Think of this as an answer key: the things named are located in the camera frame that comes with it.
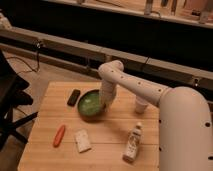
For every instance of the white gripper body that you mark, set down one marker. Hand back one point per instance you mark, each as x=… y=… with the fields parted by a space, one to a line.
x=106 y=98

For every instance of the green ceramic bowl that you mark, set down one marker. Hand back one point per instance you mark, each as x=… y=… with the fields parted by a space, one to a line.
x=89 y=105

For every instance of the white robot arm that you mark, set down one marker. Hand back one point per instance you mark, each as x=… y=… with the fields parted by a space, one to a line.
x=185 y=121

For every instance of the black rectangular remote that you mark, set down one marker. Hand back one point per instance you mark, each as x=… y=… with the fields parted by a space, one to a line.
x=73 y=97

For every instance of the white paper cup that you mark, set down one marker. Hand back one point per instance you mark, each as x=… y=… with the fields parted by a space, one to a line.
x=140 y=105

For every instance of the white plastic bottle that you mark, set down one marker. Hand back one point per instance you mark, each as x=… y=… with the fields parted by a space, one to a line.
x=133 y=143

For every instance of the orange carrot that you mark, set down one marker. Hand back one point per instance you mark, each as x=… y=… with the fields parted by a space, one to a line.
x=59 y=136

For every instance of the black office chair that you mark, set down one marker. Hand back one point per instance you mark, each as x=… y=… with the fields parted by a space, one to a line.
x=12 y=94

